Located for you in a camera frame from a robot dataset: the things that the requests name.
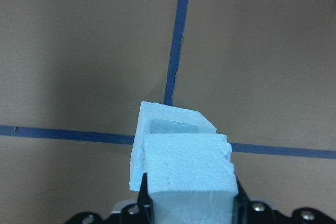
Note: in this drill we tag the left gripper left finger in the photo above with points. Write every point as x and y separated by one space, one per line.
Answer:
134 213

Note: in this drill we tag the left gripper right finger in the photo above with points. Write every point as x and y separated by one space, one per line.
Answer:
248 211

